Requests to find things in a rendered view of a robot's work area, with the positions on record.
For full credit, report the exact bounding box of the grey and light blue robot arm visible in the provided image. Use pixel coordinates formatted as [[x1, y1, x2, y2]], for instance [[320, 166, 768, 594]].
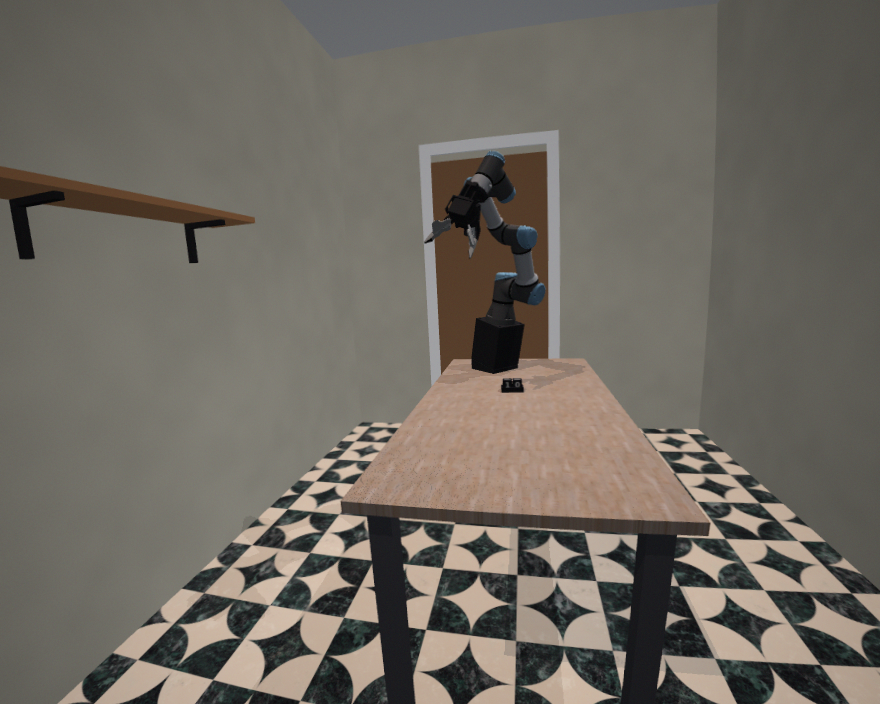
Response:
[[464, 151, 546, 325]]

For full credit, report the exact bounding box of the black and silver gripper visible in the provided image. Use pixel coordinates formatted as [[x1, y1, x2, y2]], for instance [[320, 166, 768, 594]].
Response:
[[424, 180, 487, 259]]

